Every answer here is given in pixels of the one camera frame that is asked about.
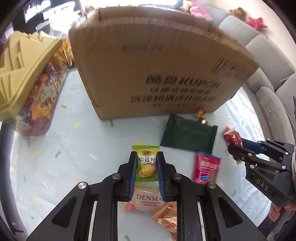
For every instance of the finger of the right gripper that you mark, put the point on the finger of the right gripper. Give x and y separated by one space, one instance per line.
255 147
241 154

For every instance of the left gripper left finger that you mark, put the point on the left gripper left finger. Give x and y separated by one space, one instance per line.
88 207

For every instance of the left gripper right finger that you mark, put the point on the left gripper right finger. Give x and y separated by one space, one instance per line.
204 212

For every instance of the pink snack packet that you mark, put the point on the pink snack packet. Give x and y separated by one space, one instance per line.
206 168

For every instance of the gold red candy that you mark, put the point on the gold red candy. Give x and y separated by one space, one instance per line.
200 114

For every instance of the dark green snack packet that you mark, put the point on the dark green snack packet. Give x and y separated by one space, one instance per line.
185 134

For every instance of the orange Denmark biscuit packet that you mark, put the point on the orange Denmark biscuit packet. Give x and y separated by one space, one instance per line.
145 198

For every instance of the green durian candy packet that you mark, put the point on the green durian candy packet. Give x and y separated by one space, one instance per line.
147 170

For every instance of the light patterned table cloth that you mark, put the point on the light patterned table cloth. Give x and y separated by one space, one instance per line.
79 146

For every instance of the grey sectional sofa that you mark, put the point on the grey sectional sofa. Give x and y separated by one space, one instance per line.
272 87

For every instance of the orange foil snack packet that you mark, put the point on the orange foil snack packet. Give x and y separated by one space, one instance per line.
166 216

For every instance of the red star plush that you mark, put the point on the red star plush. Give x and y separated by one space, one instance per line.
257 24

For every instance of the brown lion plush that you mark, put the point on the brown lion plush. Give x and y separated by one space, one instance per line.
239 13

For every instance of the brown cardboard box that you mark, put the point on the brown cardboard box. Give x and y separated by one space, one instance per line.
138 61

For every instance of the pink plush toy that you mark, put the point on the pink plush toy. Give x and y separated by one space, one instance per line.
198 10

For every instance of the gold lid candy jar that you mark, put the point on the gold lid candy jar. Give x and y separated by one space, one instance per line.
33 70

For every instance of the yellow plush toy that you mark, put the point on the yellow plush toy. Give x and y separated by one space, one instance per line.
185 6

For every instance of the black piano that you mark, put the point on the black piano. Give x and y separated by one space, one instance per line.
32 15

